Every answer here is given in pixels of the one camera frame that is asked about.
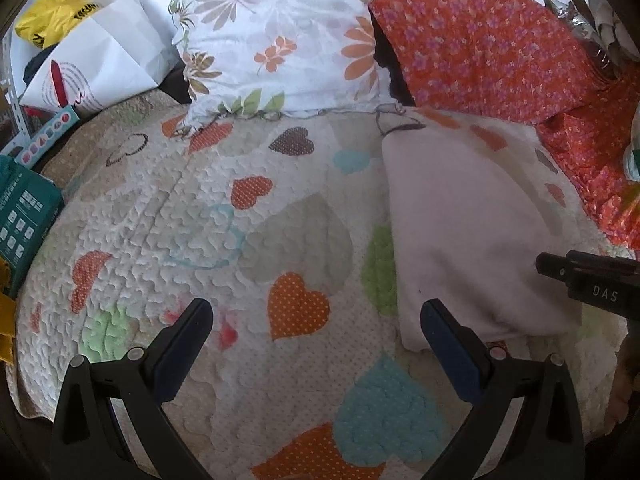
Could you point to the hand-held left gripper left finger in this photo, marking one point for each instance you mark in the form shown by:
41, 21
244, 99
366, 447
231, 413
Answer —
180, 355

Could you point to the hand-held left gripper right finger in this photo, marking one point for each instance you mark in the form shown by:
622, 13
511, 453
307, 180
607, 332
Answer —
450, 350

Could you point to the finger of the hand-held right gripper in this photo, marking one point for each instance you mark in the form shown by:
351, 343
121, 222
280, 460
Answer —
552, 265

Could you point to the pale pink small garment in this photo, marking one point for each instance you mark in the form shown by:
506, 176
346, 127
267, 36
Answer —
460, 220

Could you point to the person's right hand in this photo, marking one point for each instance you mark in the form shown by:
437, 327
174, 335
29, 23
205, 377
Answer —
627, 380

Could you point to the orange floral bedsheet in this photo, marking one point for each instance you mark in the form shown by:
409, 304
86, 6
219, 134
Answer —
590, 160

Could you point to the pale cloth bundle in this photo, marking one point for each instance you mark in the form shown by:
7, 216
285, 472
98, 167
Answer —
632, 155

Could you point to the heart-patterned quilt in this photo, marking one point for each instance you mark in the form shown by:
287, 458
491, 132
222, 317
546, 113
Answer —
200, 210

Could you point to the teal cardboard box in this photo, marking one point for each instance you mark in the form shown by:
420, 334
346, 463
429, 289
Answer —
25, 215

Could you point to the orange floral pillow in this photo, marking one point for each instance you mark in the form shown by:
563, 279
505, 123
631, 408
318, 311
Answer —
490, 50

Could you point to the silver foil bundle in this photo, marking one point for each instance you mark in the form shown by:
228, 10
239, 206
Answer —
582, 25

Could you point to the white box with coloured dots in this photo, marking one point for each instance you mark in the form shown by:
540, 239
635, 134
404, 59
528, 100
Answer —
45, 135

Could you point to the white paper bag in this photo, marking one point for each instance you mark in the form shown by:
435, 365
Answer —
110, 55

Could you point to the white floral pillow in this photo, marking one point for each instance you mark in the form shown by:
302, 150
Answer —
280, 35

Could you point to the yellow plastic bag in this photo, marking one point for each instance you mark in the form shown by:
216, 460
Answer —
50, 15

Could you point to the slotted metal rack post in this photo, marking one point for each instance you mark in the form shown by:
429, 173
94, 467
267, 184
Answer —
12, 90

